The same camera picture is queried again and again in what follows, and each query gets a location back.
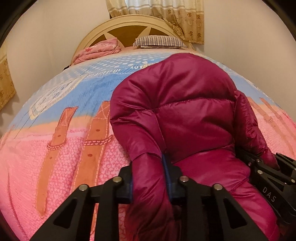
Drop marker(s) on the blue and pink bedspread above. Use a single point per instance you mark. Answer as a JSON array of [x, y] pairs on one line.
[[62, 137]]

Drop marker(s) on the gold side curtain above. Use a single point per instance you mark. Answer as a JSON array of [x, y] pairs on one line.
[[7, 88]]

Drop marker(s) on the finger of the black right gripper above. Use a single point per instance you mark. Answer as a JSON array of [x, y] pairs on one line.
[[287, 165], [254, 162]]

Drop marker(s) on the beige window curtain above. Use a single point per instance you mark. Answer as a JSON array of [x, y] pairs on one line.
[[185, 17]]

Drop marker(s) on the folded pink floral blanket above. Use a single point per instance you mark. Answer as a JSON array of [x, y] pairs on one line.
[[101, 49]]

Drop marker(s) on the cream wooden headboard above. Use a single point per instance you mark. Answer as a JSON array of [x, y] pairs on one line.
[[126, 29]]

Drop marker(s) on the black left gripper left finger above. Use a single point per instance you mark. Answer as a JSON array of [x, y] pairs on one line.
[[87, 207]]

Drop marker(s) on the striped pillow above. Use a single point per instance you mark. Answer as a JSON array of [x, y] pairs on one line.
[[158, 41]]

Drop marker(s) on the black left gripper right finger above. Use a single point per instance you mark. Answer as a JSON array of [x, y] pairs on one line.
[[208, 212]]

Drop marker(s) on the magenta puffer jacket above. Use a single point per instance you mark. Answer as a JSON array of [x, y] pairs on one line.
[[187, 110]]

